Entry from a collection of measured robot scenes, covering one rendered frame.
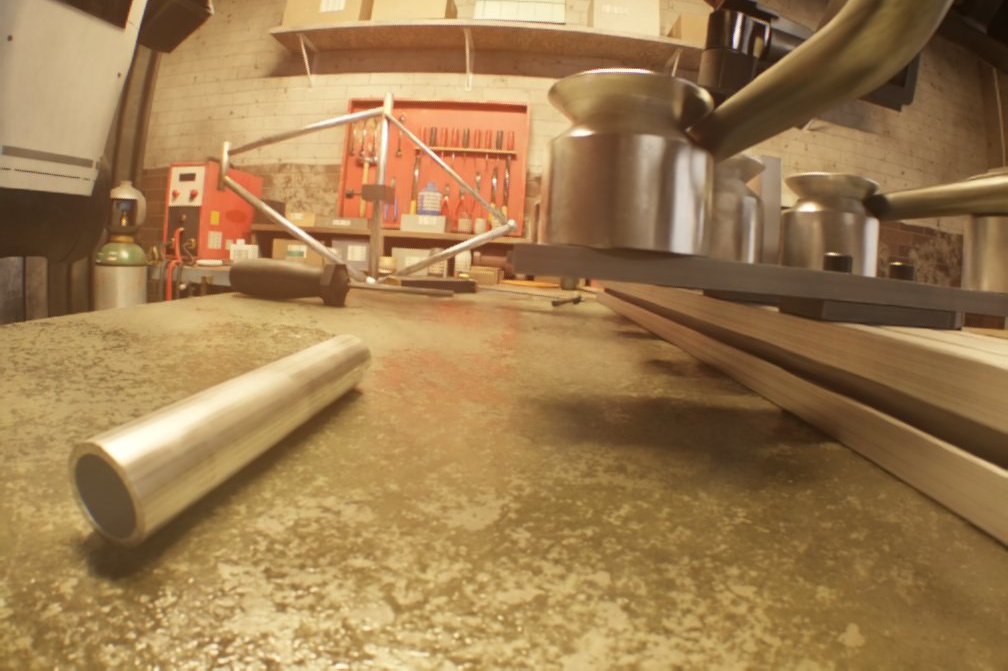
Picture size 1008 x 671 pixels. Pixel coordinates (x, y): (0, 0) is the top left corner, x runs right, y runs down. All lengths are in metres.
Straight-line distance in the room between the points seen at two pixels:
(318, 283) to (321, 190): 2.19
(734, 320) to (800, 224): 0.06
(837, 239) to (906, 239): 2.97
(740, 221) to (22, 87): 0.60
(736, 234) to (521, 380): 0.10
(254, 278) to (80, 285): 2.47
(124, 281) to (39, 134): 1.33
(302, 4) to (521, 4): 1.04
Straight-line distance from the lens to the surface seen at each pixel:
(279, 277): 0.36
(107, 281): 1.90
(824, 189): 0.25
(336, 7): 2.50
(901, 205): 0.25
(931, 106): 3.57
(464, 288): 0.53
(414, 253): 2.17
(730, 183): 0.22
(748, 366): 0.19
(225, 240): 2.32
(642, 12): 2.42
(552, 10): 2.30
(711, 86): 0.56
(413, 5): 2.38
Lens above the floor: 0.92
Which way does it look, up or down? 4 degrees down
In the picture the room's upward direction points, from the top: 4 degrees clockwise
